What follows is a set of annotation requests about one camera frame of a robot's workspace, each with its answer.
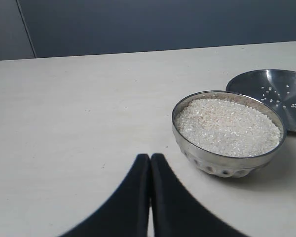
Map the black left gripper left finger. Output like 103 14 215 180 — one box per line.
62 154 150 237

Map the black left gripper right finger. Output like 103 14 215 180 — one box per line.
151 154 245 237

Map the steel bowl of rice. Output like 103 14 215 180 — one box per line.
171 91 286 178

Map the round steel plate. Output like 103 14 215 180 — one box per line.
226 69 296 132

